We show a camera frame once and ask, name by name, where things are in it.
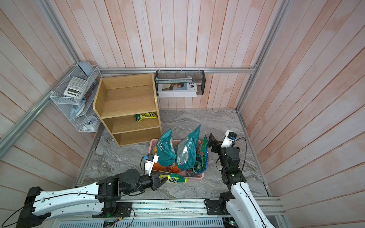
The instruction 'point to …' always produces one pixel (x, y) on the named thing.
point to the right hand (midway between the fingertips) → (217, 134)
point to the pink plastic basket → (183, 173)
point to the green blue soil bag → (202, 159)
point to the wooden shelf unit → (128, 106)
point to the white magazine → (182, 90)
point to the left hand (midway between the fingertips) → (169, 176)
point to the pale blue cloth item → (73, 111)
